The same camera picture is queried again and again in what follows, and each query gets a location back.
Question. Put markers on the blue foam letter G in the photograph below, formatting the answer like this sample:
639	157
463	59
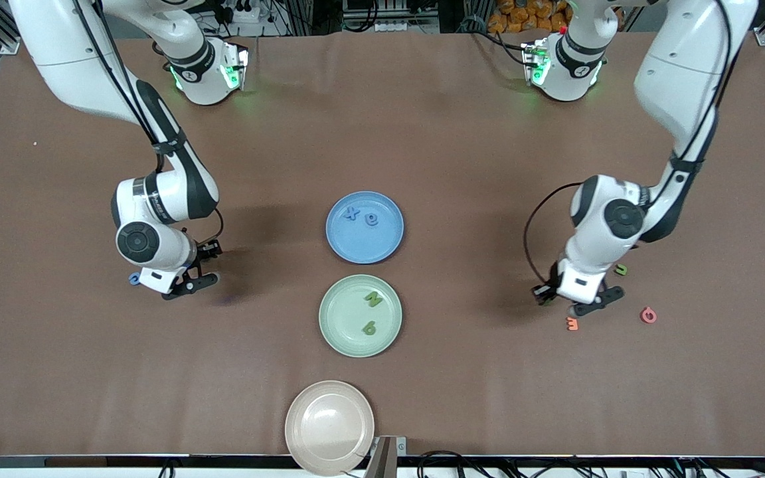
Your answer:
132	279

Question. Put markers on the blue foam letter X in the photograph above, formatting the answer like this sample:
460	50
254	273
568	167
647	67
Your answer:
353	214

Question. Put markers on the blue foam letter e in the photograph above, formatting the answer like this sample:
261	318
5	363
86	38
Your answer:
374	224

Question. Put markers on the green foam letter N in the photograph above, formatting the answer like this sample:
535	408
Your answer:
373	299

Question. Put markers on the green foam letter P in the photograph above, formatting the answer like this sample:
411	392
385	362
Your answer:
370	331

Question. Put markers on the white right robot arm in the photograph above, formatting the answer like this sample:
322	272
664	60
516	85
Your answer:
57	60

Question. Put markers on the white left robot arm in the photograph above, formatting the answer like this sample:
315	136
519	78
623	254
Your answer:
688	66

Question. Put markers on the pink foam letter Q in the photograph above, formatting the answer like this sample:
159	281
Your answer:
642	316

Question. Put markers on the pale green round plate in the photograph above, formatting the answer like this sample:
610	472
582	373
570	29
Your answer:
342	318

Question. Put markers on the blue round plate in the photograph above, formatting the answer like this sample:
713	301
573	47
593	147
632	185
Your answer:
366	245

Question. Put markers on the brown table cover sheet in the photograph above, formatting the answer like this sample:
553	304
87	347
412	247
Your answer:
422	133

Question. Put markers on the beige round plate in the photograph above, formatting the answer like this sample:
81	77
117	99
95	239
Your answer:
329	425

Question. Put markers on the orange mesh bag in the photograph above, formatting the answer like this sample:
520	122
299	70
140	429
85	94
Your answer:
522	16

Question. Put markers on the white power strip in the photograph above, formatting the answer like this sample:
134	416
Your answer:
399	26

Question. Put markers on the grey metal mounting bracket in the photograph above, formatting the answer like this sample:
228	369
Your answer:
386	458

